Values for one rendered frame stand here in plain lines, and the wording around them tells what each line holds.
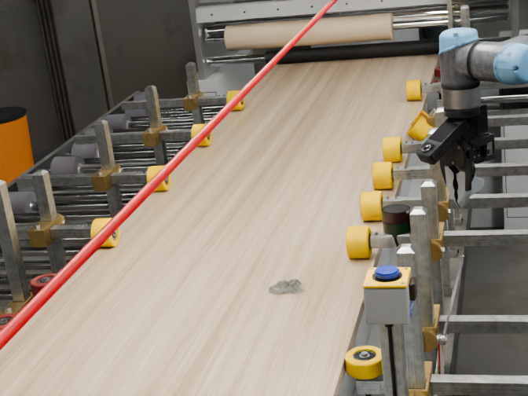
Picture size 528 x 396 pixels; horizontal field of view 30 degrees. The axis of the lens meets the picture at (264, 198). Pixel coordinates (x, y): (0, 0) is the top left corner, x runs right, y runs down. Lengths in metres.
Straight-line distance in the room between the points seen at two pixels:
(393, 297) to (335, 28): 3.16
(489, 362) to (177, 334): 1.82
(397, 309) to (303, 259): 0.93
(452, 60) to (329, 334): 0.63
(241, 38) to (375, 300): 3.27
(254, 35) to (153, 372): 2.87
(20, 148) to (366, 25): 2.48
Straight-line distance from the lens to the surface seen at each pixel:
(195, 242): 2.67
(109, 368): 2.10
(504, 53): 1.86
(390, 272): 1.56
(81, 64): 6.82
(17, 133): 6.11
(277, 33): 4.67
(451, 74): 1.93
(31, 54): 6.80
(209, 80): 4.81
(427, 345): 2.16
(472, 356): 3.81
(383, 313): 1.56
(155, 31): 7.49
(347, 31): 4.61
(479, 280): 4.40
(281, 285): 2.31
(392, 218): 2.05
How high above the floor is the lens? 1.88
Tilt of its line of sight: 19 degrees down
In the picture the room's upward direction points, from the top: 7 degrees counter-clockwise
